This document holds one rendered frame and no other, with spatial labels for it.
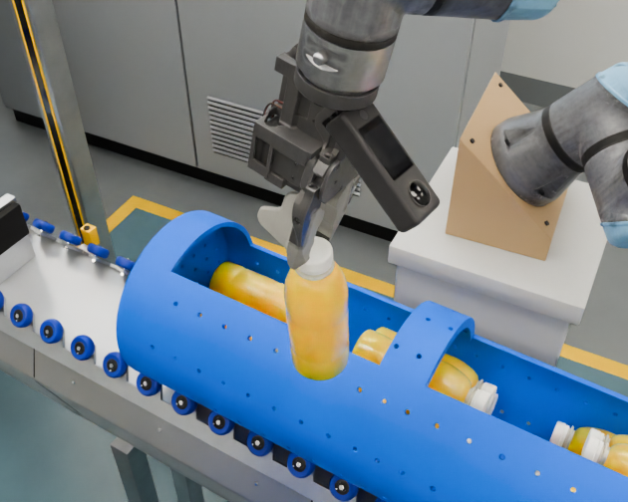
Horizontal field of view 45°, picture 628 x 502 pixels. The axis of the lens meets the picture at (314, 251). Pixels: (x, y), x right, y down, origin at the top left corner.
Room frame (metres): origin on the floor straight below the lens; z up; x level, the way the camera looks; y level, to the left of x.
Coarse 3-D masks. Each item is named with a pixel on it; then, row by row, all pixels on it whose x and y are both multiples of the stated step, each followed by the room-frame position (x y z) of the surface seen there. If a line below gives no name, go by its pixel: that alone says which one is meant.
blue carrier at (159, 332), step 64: (192, 256) 0.91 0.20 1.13; (256, 256) 0.95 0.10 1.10; (128, 320) 0.75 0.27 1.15; (192, 320) 0.72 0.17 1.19; (256, 320) 0.69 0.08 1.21; (384, 320) 0.82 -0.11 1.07; (448, 320) 0.68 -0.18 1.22; (192, 384) 0.67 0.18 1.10; (256, 384) 0.63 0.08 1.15; (320, 384) 0.61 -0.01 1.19; (384, 384) 0.59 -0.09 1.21; (512, 384) 0.70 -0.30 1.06; (576, 384) 0.67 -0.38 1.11; (320, 448) 0.56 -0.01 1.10; (384, 448) 0.53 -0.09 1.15; (448, 448) 0.51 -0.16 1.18; (512, 448) 0.50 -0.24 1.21
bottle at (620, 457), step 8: (608, 448) 0.52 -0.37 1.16; (616, 448) 0.52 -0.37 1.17; (624, 448) 0.52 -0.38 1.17; (600, 456) 0.51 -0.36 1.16; (608, 456) 0.51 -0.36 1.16; (616, 456) 0.51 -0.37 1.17; (624, 456) 0.50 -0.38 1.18; (600, 464) 0.50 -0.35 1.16; (608, 464) 0.50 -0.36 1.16; (616, 464) 0.50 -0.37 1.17; (624, 464) 0.50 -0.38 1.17; (624, 472) 0.49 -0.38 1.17
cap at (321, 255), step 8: (320, 240) 0.57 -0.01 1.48; (312, 248) 0.56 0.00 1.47; (320, 248) 0.56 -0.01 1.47; (328, 248) 0.55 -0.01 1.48; (312, 256) 0.55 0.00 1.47; (320, 256) 0.55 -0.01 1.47; (328, 256) 0.54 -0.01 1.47; (304, 264) 0.54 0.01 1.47; (312, 264) 0.54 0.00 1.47; (320, 264) 0.54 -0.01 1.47; (328, 264) 0.54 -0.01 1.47; (304, 272) 0.54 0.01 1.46; (312, 272) 0.54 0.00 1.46; (320, 272) 0.54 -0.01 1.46
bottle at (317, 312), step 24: (336, 264) 0.56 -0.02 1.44; (288, 288) 0.55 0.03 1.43; (312, 288) 0.53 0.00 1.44; (336, 288) 0.54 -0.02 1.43; (288, 312) 0.54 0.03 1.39; (312, 312) 0.53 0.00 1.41; (336, 312) 0.53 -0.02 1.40; (312, 336) 0.53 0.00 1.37; (336, 336) 0.54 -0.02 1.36; (312, 360) 0.53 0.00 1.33; (336, 360) 0.54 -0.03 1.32
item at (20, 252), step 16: (0, 208) 1.10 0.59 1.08; (16, 208) 1.11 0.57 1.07; (0, 224) 1.07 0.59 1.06; (16, 224) 1.10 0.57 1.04; (0, 240) 1.06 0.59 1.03; (16, 240) 1.09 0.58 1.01; (0, 256) 1.07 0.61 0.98; (16, 256) 1.09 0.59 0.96; (32, 256) 1.12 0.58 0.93; (0, 272) 1.06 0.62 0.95
